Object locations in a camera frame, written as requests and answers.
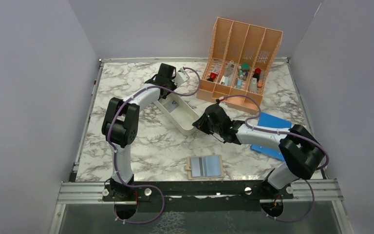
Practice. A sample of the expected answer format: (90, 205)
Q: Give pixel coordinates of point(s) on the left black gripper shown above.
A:
(173, 86)

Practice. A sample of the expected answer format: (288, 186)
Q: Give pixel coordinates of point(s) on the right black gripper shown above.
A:
(200, 125)

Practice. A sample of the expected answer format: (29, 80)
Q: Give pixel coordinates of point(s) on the white oblong plastic tray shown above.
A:
(182, 117)

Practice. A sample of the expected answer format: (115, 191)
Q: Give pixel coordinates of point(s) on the silver credit card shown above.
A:
(199, 167)

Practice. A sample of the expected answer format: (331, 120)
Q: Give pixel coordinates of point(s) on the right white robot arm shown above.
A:
(301, 152)

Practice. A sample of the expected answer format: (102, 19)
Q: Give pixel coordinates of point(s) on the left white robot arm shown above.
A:
(120, 125)

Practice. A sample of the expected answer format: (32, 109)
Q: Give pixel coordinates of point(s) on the stack of cards in tray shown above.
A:
(172, 106)

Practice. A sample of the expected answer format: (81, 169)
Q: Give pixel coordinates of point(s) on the red capped black bottle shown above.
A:
(212, 77)

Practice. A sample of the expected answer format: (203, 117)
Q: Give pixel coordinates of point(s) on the blue flat board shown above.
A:
(269, 145)

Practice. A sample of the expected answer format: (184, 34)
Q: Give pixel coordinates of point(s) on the orange marker pen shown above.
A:
(261, 79)

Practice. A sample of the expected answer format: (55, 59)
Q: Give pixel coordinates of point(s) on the green capped bottle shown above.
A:
(245, 67)

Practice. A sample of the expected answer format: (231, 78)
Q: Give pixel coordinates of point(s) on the red capped bottle right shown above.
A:
(257, 74)

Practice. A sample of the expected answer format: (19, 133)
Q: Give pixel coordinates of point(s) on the peach plastic desk organizer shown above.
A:
(232, 44)

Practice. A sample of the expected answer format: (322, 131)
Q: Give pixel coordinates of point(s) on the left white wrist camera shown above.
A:
(181, 77)

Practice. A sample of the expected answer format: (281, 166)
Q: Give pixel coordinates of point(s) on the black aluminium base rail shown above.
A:
(197, 196)

